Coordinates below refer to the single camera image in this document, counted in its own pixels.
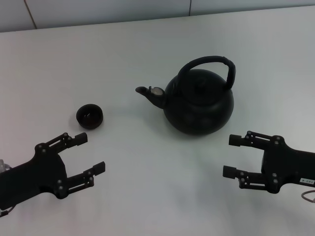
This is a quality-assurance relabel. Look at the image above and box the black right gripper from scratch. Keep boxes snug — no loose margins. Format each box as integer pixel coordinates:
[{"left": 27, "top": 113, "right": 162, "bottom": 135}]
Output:
[{"left": 222, "top": 130, "right": 315, "bottom": 194}]

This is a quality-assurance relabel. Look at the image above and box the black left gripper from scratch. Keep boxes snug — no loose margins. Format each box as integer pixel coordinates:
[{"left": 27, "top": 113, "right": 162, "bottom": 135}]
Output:
[{"left": 0, "top": 132, "right": 106, "bottom": 211}]

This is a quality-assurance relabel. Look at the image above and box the small dark teacup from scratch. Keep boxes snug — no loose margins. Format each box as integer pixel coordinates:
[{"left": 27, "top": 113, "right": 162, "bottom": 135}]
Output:
[{"left": 75, "top": 104, "right": 104, "bottom": 129}]

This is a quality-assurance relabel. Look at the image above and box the black round teapot with handle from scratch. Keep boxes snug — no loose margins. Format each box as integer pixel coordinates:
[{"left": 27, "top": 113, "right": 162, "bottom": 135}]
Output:
[{"left": 134, "top": 56, "right": 236, "bottom": 135}]

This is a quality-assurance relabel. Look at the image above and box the right gripper cable with plug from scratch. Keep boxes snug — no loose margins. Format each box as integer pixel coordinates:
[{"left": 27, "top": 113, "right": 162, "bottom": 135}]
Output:
[{"left": 301, "top": 190, "right": 315, "bottom": 204}]

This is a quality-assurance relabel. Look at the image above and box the gripper cable with plug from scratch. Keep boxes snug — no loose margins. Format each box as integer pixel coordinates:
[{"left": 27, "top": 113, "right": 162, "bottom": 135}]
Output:
[
  {"left": 0, "top": 159, "right": 12, "bottom": 217},
  {"left": 301, "top": 190, "right": 315, "bottom": 204}
]

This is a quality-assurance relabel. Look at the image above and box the left gripper cable with plug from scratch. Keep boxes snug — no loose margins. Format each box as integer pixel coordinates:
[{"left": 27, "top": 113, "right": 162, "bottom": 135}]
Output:
[{"left": 0, "top": 159, "right": 12, "bottom": 217}]

